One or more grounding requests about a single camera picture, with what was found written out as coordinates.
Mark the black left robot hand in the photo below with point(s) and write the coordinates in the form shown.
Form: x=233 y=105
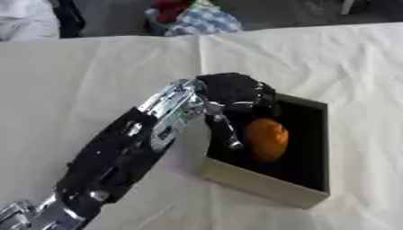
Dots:
x=236 y=90

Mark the orange toy fruit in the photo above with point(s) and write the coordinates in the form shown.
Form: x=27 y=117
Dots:
x=266 y=139

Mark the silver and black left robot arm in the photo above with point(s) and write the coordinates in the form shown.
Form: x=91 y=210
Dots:
x=115 y=152

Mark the tan cardboard box black inside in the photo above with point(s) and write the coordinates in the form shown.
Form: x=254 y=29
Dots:
x=294 y=167

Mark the blue white checked cloth bundle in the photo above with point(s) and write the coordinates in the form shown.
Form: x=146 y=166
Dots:
x=202 y=21

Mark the red cloth item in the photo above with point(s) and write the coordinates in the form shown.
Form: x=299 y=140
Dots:
x=170 y=9

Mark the white furniture leg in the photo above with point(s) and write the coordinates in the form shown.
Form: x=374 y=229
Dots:
x=349 y=6

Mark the white fabric object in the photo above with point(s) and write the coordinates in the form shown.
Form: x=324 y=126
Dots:
x=26 y=19

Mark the black chair frame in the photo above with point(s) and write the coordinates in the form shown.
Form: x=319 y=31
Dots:
x=71 y=18

